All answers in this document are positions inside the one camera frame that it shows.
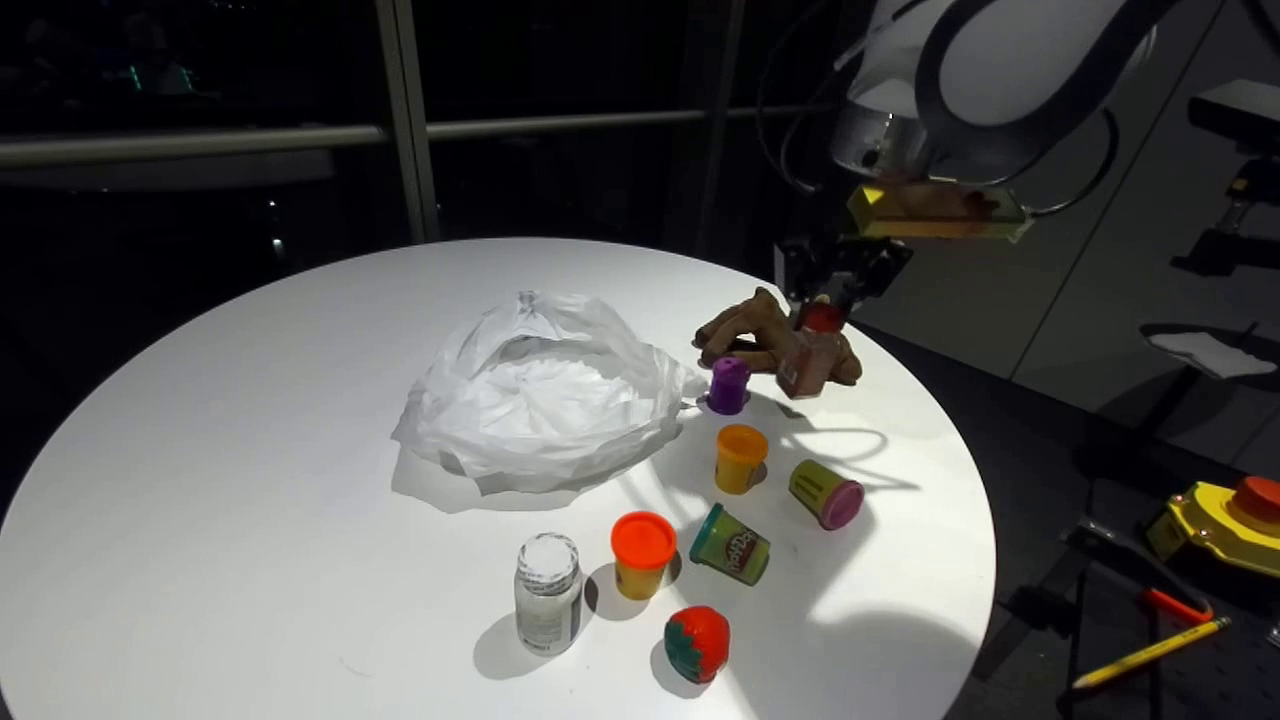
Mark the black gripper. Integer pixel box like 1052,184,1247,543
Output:
775,224,923,335

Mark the small purple container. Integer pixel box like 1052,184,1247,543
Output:
701,351,757,419

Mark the green tub red label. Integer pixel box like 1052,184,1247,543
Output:
686,501,775,588

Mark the yellow tub orange lid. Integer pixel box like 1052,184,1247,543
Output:
608,507,678,603

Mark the glass jar white powder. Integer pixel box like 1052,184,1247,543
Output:
512,528,588,655

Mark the brown plush reindeer toy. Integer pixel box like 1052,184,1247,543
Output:
691,282,869,400

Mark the yellow-green tub pink lid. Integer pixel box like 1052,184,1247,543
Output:
782,456,869,537

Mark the white plastic bag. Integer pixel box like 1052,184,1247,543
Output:
389,282,712,501

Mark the red green ball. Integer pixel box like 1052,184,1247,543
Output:
661,600,736,687

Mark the grey flat stand plate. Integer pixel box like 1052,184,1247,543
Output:
1140,320,1280,382

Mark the black and red tool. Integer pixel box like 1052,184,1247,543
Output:
1068,515,1220,631

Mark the yellow emergency stop box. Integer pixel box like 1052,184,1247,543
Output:
1147,471,1280,580

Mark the yellow pencil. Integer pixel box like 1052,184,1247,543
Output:
1068,612,1231,697

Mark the tan wooden mount plate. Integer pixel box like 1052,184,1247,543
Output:
844,174,1039,247

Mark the black camera on stand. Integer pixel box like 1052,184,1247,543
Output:
1170,75,1280,282

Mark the grey window post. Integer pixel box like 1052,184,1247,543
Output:
372,0,444,242

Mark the grey horizontal window rail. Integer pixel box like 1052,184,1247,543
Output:
0,99,835,172

